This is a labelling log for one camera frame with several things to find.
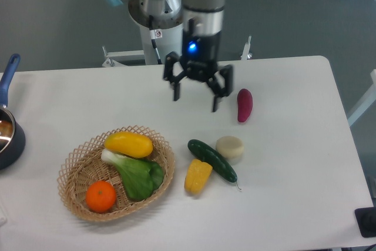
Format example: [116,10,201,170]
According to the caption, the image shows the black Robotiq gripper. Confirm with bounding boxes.
[163,32,234,112]

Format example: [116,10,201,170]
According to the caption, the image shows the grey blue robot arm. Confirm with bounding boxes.
[107,0,233,108]

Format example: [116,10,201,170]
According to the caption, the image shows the woven wicker basket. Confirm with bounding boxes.
[58,125,175,222]

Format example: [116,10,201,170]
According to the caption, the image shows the purple sweet potato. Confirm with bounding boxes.
[237,89,253,123]

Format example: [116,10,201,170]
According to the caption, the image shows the cream round cake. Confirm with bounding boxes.
[216,136,244,164]

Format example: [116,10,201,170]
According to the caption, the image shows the dark green cucumber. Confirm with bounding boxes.
[187,139,240,189]

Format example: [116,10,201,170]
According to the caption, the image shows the yellow bell pepper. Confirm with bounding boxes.
[184,159,213,195]

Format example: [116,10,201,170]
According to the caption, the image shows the green bok choy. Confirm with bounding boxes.
[101,149,164,201]

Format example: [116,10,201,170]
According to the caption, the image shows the orange tangerine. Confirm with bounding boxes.
[85,180,116,213]

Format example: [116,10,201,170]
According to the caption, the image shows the blue saucepan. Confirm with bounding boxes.
[1,53,26,170]

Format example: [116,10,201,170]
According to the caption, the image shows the black device at edge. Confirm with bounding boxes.
[354,207,375,238]

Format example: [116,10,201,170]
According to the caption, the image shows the black cable on pedestal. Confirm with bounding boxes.
[147,15,163,65]

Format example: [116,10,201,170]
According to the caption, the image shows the white frame at right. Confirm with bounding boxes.
[347,69,375,126]

